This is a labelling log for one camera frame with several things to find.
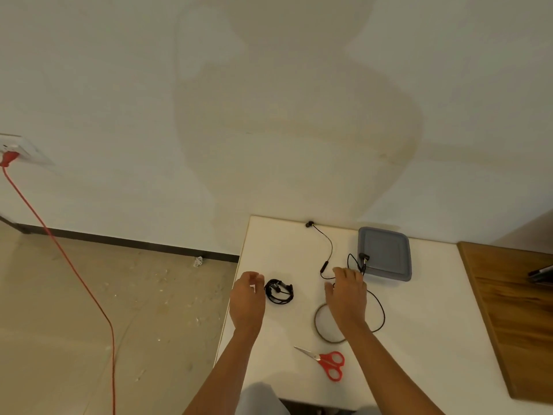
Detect person's left hand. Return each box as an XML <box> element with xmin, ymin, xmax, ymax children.
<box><xmin>228</xmin><ymin>271</ymin><xmax>266</xmax><ymax>332</ymax></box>

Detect person's right hand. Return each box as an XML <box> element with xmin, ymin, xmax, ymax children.
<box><xmin>324</xmin><ymin>267</ymin><xmax>368</xmax><ymax>332</ymax></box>

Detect person's right forearm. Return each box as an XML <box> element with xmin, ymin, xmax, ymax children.
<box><xmin>343</xmin><ymin>320</ymin><xmax>446</xmax><ymax>415</ymax></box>

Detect person's left forearm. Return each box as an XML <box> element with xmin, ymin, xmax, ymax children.
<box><xmin>183</xmin><ymin>324</ymin><xmax>261</xmax><ymax>415</ymax></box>

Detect clear tape roll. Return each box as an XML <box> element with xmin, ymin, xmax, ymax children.
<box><xmin>314</xmin><ymin>302</ymin><xmax>349</xmax><ymax>344</ymax></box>

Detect grey plastic tray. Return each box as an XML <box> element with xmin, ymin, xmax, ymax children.
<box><xmin>357</xmin><ymin>227</ymin><xmax>413</xmax><ymax>282</ymax></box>

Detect person's white clothing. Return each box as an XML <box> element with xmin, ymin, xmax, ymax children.
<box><xmin>235</xmin><ymin>382</ymin><xmax>295</xmax><ymax>415</ymax></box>

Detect brown wooden board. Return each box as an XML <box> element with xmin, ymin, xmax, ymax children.
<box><xmin>457</xmin><ymin>241</ymin><xmax>553</xmax><ymax>403</ymax></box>

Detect black marker pen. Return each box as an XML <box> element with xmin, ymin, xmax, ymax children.
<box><xmin>527</xmin><ymin>265</ymin><xmax>553</xmax><ymax>284</ymax></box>

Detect coiled black cable bundle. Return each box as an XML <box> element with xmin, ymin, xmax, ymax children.
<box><xmin>264</xmin><ymin>278</ymin><xmax>295</xmax><ymax>305</ymax></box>

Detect black earphone cable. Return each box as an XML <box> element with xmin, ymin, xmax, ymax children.
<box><xmin>305</xmin><ymin>220</ymin><xmax>386</xmax><ymax>333</ymax></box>

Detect red handled scissors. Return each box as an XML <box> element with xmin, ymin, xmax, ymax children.
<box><xmin>294</xmin><ymin>346</ymin><xmax>346</xmax><ymax>382</ymax></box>

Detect red power cable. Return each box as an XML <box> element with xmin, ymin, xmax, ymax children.
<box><xmin>2</xmin><ymin>166</ymin><xmax>118</xmax><ymax>415</ymax></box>

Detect white wall socket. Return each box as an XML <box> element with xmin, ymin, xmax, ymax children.
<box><xmin>0</xmin><ymin>133</ymin><xmax>55</xmax><ymax>167</ymax></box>

